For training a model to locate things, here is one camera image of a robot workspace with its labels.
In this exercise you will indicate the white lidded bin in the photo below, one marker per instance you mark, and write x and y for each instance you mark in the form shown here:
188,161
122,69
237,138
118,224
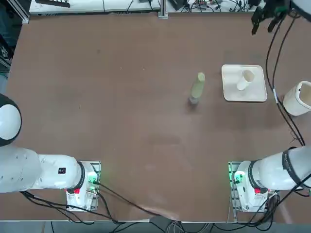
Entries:
295,102

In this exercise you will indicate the green plastic bottle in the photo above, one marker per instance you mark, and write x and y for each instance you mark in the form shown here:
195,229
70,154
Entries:
198,88

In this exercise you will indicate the aluminium frame rail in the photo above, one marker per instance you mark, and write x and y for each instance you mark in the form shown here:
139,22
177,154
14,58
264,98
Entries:
20,11

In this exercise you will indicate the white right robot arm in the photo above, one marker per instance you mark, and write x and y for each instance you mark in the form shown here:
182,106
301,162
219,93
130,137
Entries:
269,172

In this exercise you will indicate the white rectangular mat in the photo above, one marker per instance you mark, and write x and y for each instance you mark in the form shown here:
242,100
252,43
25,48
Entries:
230,82

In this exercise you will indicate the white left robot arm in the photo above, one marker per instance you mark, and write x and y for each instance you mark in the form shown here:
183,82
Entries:
36,172

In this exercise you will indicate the white shelf board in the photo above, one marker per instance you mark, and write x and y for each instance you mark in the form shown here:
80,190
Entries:
97,6

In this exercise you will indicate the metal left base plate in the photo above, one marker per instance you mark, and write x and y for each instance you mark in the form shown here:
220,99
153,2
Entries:
96,166

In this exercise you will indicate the aluminium profile post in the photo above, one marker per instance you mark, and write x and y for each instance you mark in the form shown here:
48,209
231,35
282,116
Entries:
163,8

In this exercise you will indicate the white disposable paper cup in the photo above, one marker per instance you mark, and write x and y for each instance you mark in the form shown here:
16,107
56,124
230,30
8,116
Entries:
249,75
241,85

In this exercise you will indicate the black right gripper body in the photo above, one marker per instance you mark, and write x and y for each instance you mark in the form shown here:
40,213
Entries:
273,7

